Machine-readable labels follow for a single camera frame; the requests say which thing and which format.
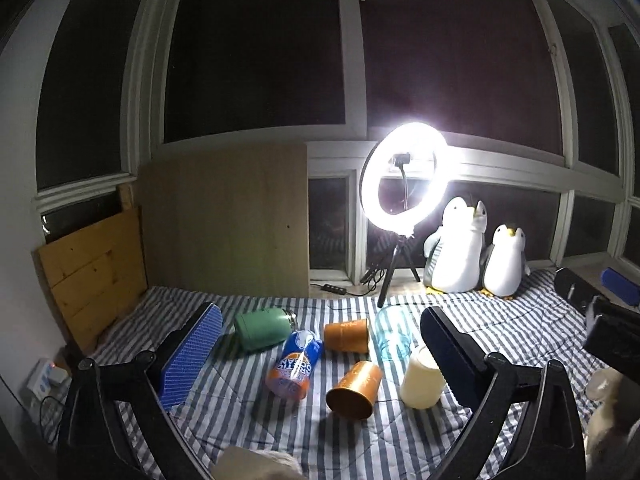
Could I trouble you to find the cream white jar cup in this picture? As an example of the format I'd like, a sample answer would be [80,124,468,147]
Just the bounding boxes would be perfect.
[399,344,446,410]

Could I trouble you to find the orange paper cup near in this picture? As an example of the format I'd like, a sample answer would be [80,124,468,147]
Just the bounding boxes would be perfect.
[326,361,383,420]

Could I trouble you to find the orange paper cup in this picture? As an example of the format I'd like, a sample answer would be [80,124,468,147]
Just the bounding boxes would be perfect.
[326,361,383,420]
[323,318,369,354]

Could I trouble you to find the orange paper cup far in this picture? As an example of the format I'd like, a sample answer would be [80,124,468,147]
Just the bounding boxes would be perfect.
[323,318,369,354]

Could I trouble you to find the green steel thermos bottle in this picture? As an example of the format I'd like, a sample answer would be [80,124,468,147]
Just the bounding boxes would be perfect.
[234,308,297,352]

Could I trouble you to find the small white penguin plush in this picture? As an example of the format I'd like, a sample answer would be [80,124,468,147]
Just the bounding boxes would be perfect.
[480,224,530,299]

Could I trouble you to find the blue orange drink can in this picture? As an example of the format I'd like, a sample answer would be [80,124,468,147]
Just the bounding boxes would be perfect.
[266,330,323,402]

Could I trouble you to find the large white penguin plush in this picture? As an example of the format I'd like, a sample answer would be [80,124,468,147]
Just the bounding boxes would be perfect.
[423,196,488,294]

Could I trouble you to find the wooden pine headboard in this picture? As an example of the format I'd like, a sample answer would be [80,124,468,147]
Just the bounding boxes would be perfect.
[37,183,148,353]

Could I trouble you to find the black tripod stand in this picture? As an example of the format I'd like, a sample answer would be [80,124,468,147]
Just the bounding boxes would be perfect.
[359,235,421,309]

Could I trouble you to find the pale wooden board panel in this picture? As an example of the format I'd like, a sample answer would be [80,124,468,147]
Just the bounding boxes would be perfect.
[137,144,310,297]

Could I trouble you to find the black power strip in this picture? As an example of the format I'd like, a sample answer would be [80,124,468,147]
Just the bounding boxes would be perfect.
[320,284,347,296]

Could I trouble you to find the white wall power strip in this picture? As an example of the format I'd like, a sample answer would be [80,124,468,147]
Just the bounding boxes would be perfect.
[26,358,68,401]

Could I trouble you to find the white ring light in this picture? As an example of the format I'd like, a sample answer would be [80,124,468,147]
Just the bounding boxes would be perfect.
[359,122,454,237]

